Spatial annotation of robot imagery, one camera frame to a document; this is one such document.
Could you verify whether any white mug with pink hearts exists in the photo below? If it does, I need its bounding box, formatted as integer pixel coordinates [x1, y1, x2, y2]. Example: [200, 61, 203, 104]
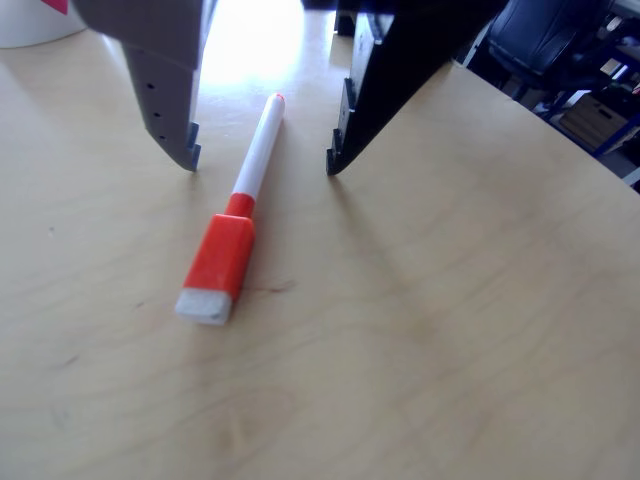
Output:
[0, 0, 89, 50]

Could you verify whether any wooden storage crate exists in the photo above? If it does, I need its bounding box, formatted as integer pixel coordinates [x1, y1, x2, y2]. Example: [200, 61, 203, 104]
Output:
[556, 93, 630, 152]

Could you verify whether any red and white marker pen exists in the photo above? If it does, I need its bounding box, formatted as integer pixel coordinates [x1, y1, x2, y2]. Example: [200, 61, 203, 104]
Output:
[174, 92, 288, 328]

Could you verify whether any black office chair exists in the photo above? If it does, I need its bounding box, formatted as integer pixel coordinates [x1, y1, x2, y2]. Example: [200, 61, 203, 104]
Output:
[485, 0, 640, 92]

